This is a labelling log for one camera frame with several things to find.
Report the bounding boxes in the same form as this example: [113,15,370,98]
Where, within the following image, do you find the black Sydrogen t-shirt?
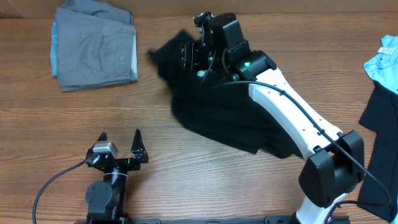
[148,30,302,159]

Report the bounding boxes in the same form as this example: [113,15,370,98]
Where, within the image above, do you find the folded grey trousers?
[55,0,138,91]

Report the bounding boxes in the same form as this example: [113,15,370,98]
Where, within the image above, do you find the black garment at right edge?
[359,82,397,223]

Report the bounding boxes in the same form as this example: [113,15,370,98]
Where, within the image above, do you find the folded light blue garment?
[50,19,58,77]

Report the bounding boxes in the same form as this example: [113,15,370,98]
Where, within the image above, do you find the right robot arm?
[174,12,364,223]

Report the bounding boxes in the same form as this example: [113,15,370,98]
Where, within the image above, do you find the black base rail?
[74,215,352,224]

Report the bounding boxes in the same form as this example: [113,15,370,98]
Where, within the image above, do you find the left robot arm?
[85,129,149,223]

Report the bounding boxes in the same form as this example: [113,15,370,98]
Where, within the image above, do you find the light blue shirt right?
[363,35,397,94]

